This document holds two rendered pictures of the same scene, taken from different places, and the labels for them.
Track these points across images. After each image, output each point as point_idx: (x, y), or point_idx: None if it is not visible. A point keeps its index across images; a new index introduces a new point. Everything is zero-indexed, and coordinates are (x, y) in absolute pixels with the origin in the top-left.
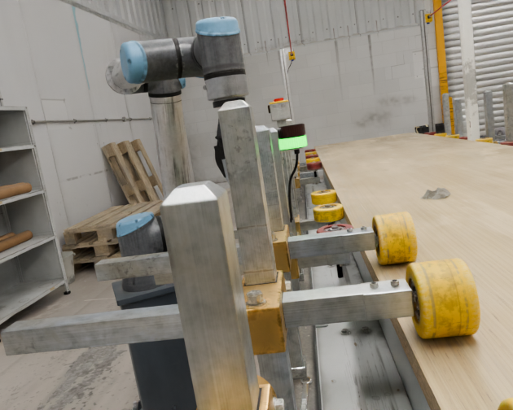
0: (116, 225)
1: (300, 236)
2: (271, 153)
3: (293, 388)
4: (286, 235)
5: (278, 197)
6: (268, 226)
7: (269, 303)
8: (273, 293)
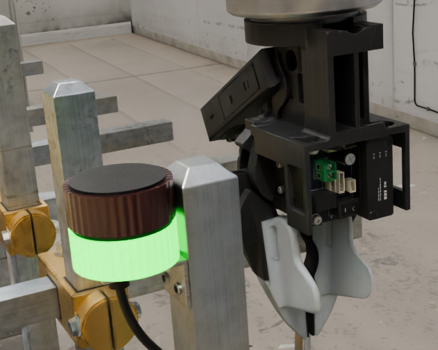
0: None
1: (33, 289)
2: (48, 135)
3: (25, 331)
4: (48, 266)
5: (61, 223)
6: None
7: None
8: None
